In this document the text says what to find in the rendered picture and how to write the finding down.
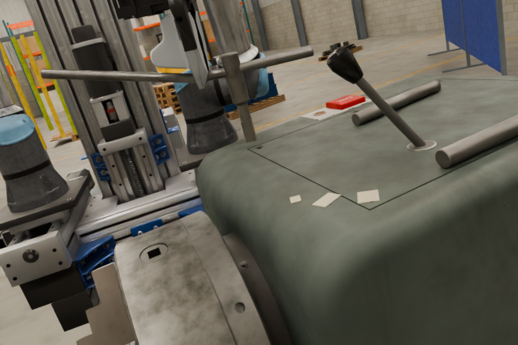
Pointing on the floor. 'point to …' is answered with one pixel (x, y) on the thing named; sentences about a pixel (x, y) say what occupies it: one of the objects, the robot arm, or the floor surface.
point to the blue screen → (473, 9)
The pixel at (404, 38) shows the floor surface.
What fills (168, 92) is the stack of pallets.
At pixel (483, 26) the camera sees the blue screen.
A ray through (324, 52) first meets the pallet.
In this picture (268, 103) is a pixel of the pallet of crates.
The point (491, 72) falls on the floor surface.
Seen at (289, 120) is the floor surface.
